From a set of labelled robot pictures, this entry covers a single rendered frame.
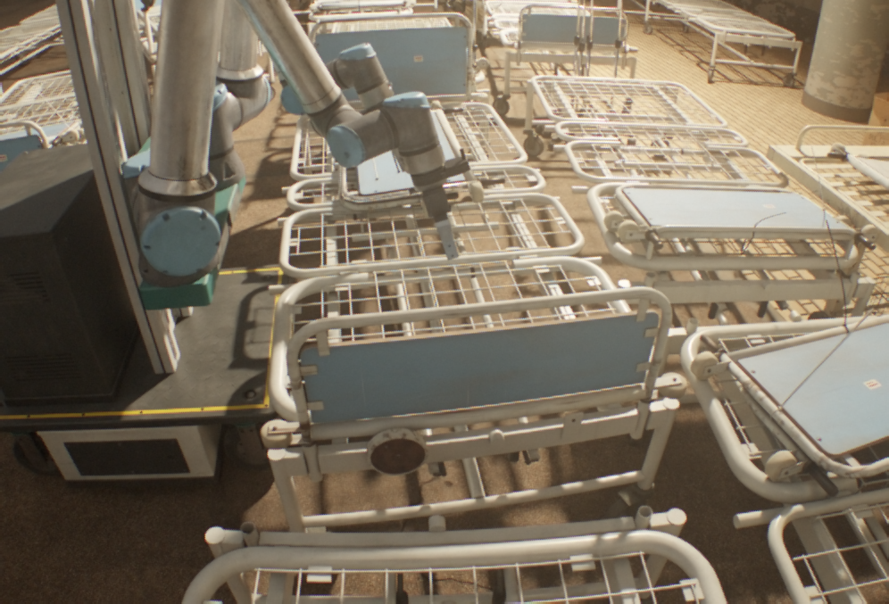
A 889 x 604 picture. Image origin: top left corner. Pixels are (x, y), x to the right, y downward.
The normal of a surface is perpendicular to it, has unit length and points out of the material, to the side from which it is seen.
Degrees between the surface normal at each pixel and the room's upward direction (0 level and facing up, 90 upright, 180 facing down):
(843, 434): 5
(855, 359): 5
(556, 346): 90
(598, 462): 0
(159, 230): 95
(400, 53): 90
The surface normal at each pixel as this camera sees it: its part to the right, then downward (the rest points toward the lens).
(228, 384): 0.00, -0.84
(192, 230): 0.49, 0.54
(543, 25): 0.01, 0.55
